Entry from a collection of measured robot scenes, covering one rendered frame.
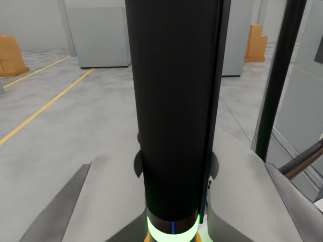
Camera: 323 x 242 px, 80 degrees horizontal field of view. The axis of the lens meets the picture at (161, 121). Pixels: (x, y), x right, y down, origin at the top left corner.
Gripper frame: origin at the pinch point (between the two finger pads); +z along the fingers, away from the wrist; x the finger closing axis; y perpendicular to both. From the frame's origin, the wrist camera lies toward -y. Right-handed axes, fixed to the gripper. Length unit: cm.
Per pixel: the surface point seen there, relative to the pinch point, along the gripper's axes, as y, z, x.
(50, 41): 115, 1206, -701
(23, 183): 166, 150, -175
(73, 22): 10, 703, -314
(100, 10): -20, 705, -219
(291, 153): 66, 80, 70
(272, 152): 80, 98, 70
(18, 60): 121, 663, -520
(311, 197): 76, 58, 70
